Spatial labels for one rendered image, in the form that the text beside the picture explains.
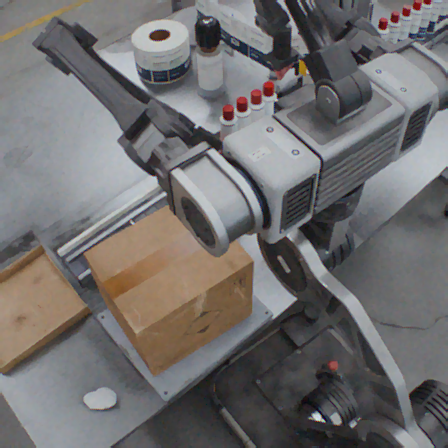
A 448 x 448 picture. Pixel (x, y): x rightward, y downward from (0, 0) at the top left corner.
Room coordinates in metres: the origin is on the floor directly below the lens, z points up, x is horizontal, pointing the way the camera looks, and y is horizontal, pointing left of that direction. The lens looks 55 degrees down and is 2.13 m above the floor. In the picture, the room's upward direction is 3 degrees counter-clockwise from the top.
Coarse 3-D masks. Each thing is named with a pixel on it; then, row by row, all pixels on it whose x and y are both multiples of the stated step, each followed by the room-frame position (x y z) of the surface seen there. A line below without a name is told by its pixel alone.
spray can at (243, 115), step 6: (240, 102) 1.16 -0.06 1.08; (246, 102) 1.16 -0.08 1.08; (234, 108) 1.18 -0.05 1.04; (240, 108) 1.15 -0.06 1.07; (246, 108) 1.16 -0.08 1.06; (234, 114) 1.15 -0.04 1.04; (240, 114) 1.15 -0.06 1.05; (246, 114) 1.15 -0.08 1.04; (240, 120) 1.14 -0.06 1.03; (246, 120) 1.14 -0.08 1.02; (240, 126) 1.14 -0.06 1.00
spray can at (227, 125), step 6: (222, 108) 1.14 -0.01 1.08; (228, 108) 1.13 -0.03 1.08; (228, 114) 1.12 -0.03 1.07; (222, 120) 1.13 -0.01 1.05; (228, 120) 1.12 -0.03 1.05; (234, 120) 1.12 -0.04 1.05; (222, 126) 1.12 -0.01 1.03; (228, 126) 1.11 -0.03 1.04; (234, 126) 1.11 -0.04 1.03; (222, 132) 1.12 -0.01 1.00; (228, 132) 1.11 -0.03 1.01; (222, 138) 1.12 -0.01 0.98
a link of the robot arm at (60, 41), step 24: (48, 24) 0.95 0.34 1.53; (48, 48) 0.90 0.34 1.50; (72, 48) 0.88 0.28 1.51; (72, 72) 0.84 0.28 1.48; (96, 72) 0.81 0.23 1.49; (96, 96) 0.77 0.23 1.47; (120, 96) 0.76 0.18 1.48; (120, 120) 0.71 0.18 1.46; (144, 120) 0.73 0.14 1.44; (168, 120) 0.68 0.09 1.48; (120, 144) 0.68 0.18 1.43; (144, 168) 0.63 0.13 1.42
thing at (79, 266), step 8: (416, 40) 1.75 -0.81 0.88; (424, 40) 1.75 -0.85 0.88; (160, 192) 1.01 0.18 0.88; (144, 200) 0.98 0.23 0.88; (136, 208) 0.95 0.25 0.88; (152, 208) 0.95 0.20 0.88; (160, 208) 0.95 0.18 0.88; (144, 216) 0.92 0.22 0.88; (112, 224) 0.90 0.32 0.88; (128, 224) 0.90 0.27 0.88; (88, 240) 0.85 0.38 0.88; (64, 256) 0.80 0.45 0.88; (80, 256) 0.80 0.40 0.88; (72, 264) 0.77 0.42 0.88; (80, 264) 0.77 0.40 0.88; (80, 272) 0.75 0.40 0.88
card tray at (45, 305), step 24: (24, 264) 0.80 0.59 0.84; (48, 264) 0.80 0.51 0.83; (0, 288) 0.73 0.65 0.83; (24, 288) 0.73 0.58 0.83; (48, 288) 0.72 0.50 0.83; (72, 288) 0.72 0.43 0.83; (0, 312) 0.65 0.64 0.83; (24, 312) 0.65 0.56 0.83; (48, 312) 0.65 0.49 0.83; (72, 312) 0.65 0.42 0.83; (0, 336) 0.58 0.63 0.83; (24, 336) 0.58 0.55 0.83; (48, 336) 0.57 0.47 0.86; (0, 360) 0.50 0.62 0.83
